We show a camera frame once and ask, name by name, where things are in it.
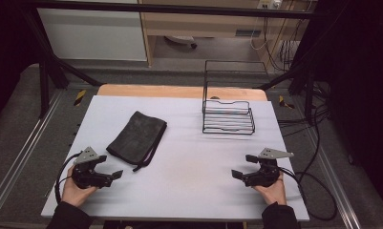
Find dark grey cloth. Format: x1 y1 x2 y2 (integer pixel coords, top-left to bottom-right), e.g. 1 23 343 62
105 110 168 173

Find office chair base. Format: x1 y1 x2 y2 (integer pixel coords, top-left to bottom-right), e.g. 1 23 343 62
163 34 199 50

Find black metal frame bar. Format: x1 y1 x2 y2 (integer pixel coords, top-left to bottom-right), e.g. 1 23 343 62
20 1 315 20

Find white cabinet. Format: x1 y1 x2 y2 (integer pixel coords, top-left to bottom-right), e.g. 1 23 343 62
37 7 148 62

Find wooden table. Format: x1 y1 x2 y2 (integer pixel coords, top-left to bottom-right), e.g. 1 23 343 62
96 83 268 102

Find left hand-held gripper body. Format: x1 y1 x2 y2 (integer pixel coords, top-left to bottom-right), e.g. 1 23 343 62
72 146 114 191

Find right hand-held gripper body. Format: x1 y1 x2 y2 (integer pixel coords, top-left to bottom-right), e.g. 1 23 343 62
243 147 295 188

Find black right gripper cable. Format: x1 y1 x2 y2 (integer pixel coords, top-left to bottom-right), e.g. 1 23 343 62
278 166 338 222

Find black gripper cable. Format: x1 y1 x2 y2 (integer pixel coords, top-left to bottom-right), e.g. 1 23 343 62
53 152 82 205
278 166 338 222

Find hanging cables under desk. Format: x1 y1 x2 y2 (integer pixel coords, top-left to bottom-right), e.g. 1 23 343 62
249 14 309 73

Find black wire rack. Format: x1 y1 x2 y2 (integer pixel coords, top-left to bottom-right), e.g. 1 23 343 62
201 59 270 135

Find person's right hand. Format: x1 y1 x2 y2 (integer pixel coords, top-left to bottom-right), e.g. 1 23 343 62
252 173 287 207

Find yellow black floor tape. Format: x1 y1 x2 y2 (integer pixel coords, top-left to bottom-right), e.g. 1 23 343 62
278 94 295 110
73 89 88 107

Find aluminium floor rail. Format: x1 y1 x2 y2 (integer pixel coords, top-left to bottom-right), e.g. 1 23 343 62
0 90 65 218
306 126 363 229

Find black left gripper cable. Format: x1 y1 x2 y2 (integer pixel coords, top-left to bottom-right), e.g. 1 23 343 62
53 152 82 205

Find white power strip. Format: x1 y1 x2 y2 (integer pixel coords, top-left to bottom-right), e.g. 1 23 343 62
257 0 283 10

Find beige wooden desk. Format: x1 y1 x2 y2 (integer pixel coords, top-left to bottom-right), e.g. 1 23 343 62
138 0 318 68

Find person's left hand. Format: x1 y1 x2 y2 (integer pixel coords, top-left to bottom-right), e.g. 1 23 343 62
60 165 99 208

